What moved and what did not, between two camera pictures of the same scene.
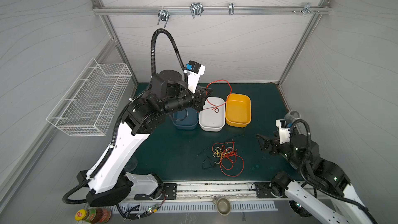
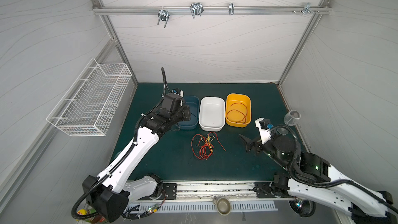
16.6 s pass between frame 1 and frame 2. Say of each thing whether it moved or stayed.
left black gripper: moved
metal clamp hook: stayed
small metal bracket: stayed
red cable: moved
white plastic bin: stayed
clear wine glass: stayed
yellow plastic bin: stayed
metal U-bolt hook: stayed
